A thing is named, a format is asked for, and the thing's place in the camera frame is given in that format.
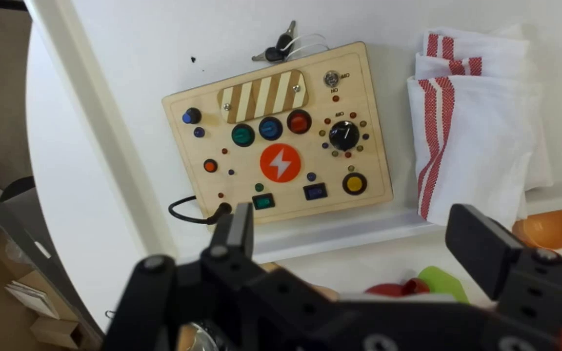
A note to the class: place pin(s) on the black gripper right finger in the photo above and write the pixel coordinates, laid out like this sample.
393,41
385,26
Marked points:
488,250

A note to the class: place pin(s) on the red striped folded towel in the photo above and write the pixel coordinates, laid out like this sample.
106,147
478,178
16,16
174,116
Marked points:
482,143

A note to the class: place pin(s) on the bunch of metal keys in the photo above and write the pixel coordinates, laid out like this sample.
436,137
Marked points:
274,51

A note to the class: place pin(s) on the wooden button busy board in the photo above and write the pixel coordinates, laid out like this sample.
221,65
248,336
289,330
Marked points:
320,78

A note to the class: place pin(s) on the brown cardboard floor box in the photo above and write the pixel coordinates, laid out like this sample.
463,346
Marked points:
39,303

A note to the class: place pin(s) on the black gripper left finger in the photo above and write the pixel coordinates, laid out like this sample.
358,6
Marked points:
238,227

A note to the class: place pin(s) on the orange fruit piece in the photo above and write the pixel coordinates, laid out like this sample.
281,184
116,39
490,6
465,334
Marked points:
547,229

